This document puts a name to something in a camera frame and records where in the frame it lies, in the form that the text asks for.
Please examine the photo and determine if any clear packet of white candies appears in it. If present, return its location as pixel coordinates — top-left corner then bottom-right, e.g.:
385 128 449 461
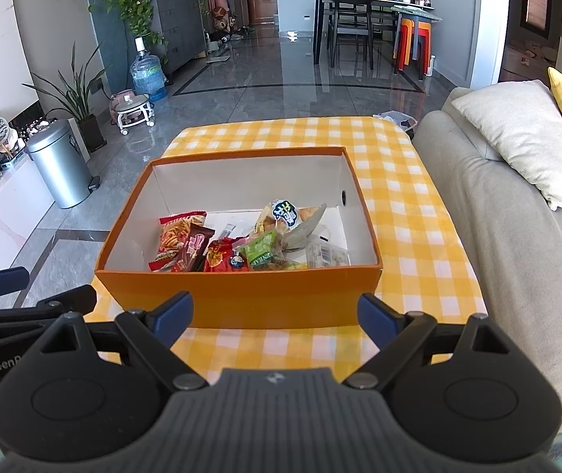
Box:
305 236 351 268

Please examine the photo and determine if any brown chocolate bar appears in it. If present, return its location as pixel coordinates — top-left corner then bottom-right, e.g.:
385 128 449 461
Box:
171 223 217 273

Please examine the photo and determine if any potted long-leaf plant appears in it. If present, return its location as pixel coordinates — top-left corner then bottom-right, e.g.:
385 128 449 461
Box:
23 42 110 154

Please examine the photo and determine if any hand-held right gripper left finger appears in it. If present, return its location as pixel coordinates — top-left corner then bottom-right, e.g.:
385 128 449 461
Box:
39 291 209 390

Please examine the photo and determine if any black dining table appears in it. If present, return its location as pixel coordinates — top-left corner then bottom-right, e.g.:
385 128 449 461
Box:
308 0 443 80

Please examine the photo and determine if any stack of coloured stools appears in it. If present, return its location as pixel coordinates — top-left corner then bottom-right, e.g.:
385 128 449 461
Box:
392 17 434 78

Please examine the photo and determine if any small white rolling stool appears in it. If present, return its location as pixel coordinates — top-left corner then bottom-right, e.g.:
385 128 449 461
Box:
108 89 156 134

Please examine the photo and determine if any grey drawer cabinet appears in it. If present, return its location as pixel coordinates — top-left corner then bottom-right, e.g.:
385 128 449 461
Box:
150 0 208 75

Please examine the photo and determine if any beige sofa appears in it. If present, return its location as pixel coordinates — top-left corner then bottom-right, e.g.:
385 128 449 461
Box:
411 79 562 417

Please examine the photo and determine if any red cartoon snack bag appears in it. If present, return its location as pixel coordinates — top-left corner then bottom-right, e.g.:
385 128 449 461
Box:
204 237 250 273

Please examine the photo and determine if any orange cardboard box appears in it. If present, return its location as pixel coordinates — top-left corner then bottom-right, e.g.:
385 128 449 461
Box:
94 146 384 330

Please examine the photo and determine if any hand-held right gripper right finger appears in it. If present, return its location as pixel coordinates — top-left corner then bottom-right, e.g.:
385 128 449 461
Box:
342 292 511 389

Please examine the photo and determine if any white snack packet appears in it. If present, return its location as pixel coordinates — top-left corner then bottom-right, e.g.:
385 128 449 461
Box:
207 212 263 238

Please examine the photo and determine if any clear bread bag blue label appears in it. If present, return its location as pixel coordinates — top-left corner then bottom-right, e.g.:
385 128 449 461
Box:
248 199 329 253

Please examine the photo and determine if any blue water jug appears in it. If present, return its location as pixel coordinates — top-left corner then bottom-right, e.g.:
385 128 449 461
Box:
129 37 168 102

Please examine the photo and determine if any orange stick snack bag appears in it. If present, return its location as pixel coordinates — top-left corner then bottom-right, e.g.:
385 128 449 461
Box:
149 212 208 272

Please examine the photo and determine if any trailing pothos plant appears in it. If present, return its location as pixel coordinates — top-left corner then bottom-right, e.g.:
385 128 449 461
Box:
103 0 169 63

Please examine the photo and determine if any light green snack packet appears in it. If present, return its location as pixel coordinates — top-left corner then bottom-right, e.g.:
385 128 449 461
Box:
239 231 307 272

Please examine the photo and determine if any brown plush toy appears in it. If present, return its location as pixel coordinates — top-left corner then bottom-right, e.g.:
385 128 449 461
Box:
209 5 235 43

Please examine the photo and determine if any yellow checkered tablecloth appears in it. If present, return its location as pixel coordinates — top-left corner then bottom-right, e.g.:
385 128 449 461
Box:
88 115 489 396

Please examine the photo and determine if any white pillow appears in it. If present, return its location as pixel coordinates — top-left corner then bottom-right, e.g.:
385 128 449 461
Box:
451 80 562 212

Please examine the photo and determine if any silver pedal trash can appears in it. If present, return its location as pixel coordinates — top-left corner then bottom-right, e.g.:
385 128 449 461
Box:
25 118 101 210

